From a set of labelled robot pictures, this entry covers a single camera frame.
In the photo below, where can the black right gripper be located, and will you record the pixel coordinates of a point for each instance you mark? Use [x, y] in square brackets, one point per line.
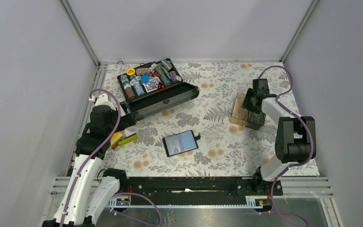
[246, 104]

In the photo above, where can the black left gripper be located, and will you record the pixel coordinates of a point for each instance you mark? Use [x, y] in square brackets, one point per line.
[128, 119]

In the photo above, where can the black card holder wallet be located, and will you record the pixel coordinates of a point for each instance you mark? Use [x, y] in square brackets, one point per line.
[180, 143]

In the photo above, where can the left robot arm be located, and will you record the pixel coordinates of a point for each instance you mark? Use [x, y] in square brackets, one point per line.
[80, 207]

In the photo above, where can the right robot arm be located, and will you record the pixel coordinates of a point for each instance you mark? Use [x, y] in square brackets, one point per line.
[295, 143]

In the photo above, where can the smoky grey transparent card box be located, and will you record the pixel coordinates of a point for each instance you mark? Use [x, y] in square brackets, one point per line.
[255, 121]

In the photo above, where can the clear transparent card box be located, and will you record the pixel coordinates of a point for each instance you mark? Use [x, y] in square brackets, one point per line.
[269, 127]

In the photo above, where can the blue playing card deck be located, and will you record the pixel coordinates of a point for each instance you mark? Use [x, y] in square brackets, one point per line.
[151, 85]

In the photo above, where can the green purple toy block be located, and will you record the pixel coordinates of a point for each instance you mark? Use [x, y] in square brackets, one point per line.
[127, 137]

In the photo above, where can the brown poker chip stack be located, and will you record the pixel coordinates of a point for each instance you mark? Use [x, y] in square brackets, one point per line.
[130, 93]

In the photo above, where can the blue poker chip stack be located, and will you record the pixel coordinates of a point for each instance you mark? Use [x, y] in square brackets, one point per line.
[139, 89]

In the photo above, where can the black poker chip case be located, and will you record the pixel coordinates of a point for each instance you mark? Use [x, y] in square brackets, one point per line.
[177, 92]

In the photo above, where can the blue round dealer chip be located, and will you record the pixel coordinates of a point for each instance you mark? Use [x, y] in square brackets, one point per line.
[144, 78]

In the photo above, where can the red triangular dealer button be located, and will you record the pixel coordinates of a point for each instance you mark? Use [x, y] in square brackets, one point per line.
[161, 86]

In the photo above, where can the yellow round chip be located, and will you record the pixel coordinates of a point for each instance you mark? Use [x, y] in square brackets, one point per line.
[130, 71]

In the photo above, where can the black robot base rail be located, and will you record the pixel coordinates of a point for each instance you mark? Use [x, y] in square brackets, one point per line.
[240, 186]

